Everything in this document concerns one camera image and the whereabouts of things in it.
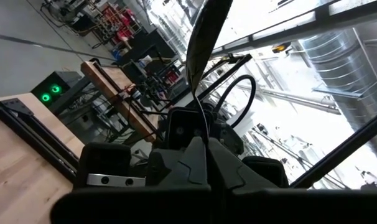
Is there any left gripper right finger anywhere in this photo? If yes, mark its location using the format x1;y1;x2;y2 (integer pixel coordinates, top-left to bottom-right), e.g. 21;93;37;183
207;138;377;224

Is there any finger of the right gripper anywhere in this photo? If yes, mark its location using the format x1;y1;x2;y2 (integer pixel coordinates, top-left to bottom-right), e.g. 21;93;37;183
165;107;213;151

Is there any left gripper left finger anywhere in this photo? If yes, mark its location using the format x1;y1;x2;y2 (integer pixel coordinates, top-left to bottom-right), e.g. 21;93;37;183
50;136;213;224

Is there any wooden workbench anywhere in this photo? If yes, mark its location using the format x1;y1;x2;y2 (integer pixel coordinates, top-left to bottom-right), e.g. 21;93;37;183
80;60;160;143

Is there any red parts shelf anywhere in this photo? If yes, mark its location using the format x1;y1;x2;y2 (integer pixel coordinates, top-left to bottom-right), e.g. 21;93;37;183
96;2;142;46

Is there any black box with green lights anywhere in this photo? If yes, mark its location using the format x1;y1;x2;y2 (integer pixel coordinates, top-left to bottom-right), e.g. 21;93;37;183
30;70;83;108

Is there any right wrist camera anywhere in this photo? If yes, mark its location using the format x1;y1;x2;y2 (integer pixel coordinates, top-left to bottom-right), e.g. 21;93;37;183
75;142;146;188

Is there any silver ventilation duct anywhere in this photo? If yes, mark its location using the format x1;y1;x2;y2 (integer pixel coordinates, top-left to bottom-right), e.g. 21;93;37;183
299;18;377;175

